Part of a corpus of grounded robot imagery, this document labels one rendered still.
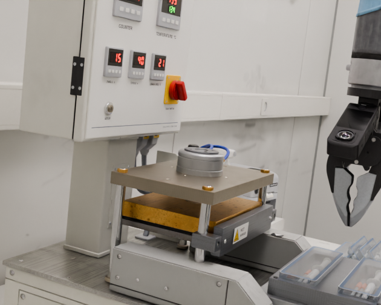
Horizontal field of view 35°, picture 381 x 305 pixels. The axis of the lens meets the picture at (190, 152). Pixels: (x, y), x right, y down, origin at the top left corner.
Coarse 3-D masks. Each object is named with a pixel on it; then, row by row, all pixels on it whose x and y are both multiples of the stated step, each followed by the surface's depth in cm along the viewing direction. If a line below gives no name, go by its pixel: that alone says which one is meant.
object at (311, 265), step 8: (312, 248) 104; (320, 248) 104; (304, 256) 99; (312, 256) 99; (320, 256) 100; (328, 256) 100; (336, 256) 101; (296, 264) 94; (304, 264) 94; (312, 264) 94; (320, 264) 95; (328, 264) 95; (288, 272) 89; (296, 272) 90; (304, 272) 90; (312, 272) 91; (320, 272) 91
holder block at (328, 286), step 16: (336, 272) 95; (272, 288) 89; (288, 288) 88; (304, 288) 87; (320, 288) 87; (336, 288) 88; (320, 304) 86; (336, 304) 85; (352, 304) 84; (368, 304) 83
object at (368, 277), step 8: (360, 264) 97; (368, 264) 98; (376, 264) 98; (352, 272) 93; (360, 272) 93; (368, 272) 94; (376, 272) 94; (344, 280) 89; (352, 280) 89; (360, 280) 89; (368, 280) 90; (376, 280) 90; (344, 288) 85; (352, 288) 85; (360, 288) 86; (368, 288) 86; (376, 288) 87; (376, 296) 83
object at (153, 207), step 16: (128, 208) 99; (144, 208) 98; (160, 208) 97; (176, 208) 98; (192, 208) 99; (224, 208) 102; (240, 208) 103; (128, 224) 99; (144, 224) 98; (160, 224) 96; (176, 224) 95; (192, 224) 94
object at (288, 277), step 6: (312, 246) 105; (342, 252) 103; (342, 258) 102; (288, 264) 93; (336, 264) 98; (330, 270) 94; (282, 276) 89; (288, 276) 88; (294, 276) 88; (324, 276) 91; (300, 282) 88; (306, 282) 87; (312, 282) 87; (318, 282) 88
